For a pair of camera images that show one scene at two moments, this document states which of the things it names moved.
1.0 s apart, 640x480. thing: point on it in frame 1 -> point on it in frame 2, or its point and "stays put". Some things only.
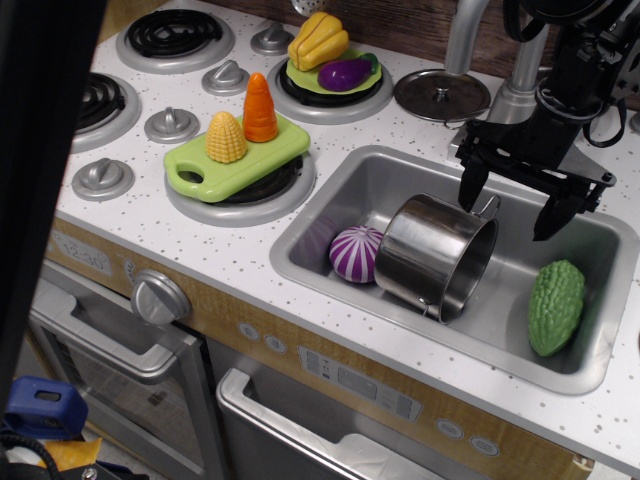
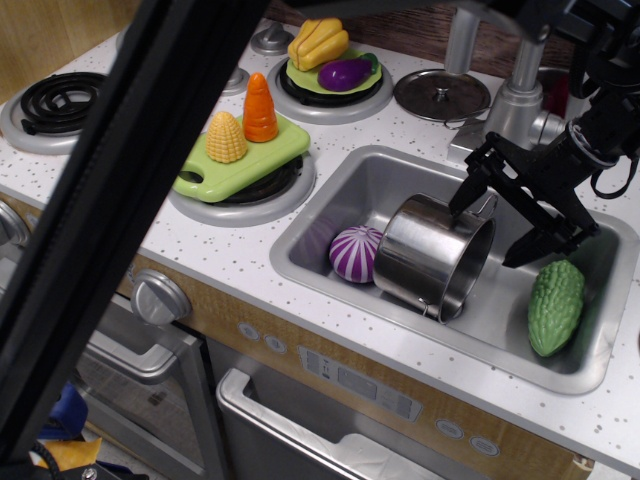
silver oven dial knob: x=157 y=299 stays put
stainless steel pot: x=429 y=249 stays put
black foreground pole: x=49 y=52 -> x=82 y=239
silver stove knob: x=273 y=41 stays put
